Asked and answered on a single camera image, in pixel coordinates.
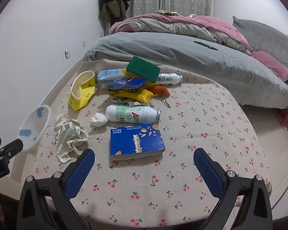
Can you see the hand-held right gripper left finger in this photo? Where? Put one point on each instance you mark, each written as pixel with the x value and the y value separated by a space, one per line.
pixel 79 172

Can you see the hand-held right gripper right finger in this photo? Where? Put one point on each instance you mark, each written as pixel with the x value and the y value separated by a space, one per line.
pixel 208 172

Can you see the small white tissue ball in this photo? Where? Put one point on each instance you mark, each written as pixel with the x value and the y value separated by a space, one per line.
pixel 98 121

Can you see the white bottle with green label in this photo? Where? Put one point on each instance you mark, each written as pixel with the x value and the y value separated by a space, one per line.
pixel 139 113

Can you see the person's left forearm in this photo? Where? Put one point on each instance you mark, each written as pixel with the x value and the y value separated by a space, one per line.
pixel 2 210

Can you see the white bowl with blue spots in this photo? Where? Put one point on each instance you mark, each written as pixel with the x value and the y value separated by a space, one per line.
pixel 36 124

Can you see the crumpled white paper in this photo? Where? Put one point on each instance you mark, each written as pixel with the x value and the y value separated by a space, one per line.
pixel 69 136

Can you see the cherry print tablecloth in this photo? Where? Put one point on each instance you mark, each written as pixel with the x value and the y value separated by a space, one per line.
pixel 182 136

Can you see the blue snack box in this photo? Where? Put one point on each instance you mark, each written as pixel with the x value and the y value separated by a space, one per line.
pixel 124 141

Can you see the crushed yellow paper cup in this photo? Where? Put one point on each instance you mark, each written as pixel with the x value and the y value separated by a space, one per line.
pixel 82 98

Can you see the small dark twig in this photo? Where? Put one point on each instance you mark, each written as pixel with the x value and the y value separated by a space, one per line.
pixel 166 102

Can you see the crumpled small wrapper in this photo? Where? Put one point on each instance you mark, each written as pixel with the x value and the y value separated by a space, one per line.
pixel 120 100

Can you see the orange carrot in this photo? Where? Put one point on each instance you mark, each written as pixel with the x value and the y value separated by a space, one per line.
pixel 162 91

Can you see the yellow snack packet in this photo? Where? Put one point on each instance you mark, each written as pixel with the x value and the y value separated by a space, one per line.
pixel 139 95

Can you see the torn blue box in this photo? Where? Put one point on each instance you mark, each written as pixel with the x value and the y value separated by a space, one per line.
pixel 124 83

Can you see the blue milk carton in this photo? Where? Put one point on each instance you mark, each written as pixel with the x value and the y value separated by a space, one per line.
pixel 108 75

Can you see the small white bottle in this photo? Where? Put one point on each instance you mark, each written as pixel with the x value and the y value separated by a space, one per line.
pixel 169 78

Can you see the green and yellow sponge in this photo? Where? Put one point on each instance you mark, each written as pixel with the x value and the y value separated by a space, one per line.
pixel 141 68

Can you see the pink pillow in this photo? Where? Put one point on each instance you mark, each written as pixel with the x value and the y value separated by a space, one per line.
pixel 271 63

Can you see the flat black object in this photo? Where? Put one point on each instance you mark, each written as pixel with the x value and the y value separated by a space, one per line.
pixel 206 45

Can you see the grey bed cover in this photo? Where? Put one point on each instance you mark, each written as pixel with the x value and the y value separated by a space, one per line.
pixel 170 50

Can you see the grey pillow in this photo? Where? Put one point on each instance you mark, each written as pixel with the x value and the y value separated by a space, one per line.
pixel 266 38

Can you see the patterned cloth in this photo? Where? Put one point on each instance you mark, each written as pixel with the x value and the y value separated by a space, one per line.
pixel 165 12

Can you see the olive hanging jacket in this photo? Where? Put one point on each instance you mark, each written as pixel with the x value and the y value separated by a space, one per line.
pixel 112 8

